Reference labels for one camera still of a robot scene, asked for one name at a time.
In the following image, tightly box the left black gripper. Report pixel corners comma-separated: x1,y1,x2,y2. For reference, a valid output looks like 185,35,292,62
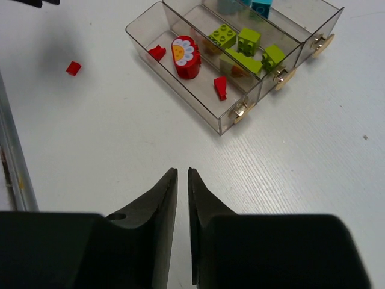
17,0,60,8

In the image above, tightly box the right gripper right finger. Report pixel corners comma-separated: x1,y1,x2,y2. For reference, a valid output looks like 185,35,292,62
188,168,371,288

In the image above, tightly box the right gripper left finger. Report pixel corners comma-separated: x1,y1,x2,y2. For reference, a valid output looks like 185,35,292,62
1,168,178,288

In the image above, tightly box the small red lego tile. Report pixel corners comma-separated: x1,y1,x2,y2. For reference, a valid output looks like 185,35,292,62
66,61,82,76

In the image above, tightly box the small red lego piece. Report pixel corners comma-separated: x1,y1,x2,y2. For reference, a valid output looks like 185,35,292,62
149,45,167,62

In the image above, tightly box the red round lego piece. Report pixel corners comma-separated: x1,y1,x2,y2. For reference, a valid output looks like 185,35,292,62
171,36,202,80

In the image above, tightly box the red lego cone piece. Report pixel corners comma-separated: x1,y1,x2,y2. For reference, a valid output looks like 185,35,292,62
214,76,227,101

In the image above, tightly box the green 2x4 lego brick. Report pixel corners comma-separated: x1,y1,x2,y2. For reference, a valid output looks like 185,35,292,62
220,48,263,77

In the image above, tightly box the teal round lego piece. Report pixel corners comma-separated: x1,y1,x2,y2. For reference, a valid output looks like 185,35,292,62
217,0,239,15

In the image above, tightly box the green 2x2 lego brick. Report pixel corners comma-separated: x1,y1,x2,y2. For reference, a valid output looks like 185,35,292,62
262,44,286,72
237,28,261,57

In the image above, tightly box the small teal lego brick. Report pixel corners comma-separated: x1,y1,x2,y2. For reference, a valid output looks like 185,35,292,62
251,0,273,18

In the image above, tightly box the clear tiered acrylic container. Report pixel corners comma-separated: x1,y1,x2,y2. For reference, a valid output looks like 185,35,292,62
126,1,343,134

